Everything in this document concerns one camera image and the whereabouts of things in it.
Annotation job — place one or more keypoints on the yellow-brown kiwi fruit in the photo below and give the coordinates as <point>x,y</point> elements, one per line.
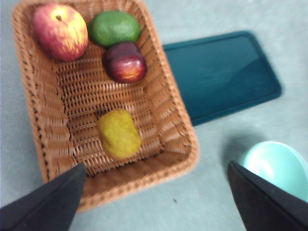
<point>119,133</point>

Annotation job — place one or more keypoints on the brown wicker basket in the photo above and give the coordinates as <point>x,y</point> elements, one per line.
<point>79,101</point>

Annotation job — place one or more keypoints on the dark teal rectangular tray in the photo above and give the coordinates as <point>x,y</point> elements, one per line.
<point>221,77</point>

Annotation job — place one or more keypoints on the green avocado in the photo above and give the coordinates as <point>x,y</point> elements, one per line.
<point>114,29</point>

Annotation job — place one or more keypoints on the red yellow apple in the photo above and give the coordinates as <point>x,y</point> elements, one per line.
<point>60,31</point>

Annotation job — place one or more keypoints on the mint green bowl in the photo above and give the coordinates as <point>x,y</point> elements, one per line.
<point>276,163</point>

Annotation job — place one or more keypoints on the dark red plum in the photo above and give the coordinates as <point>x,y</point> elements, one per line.
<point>126,65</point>

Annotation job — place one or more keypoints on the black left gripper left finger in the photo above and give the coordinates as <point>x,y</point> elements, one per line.
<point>43,209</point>

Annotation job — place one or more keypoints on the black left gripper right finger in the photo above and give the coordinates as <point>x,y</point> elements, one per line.
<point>269,209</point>

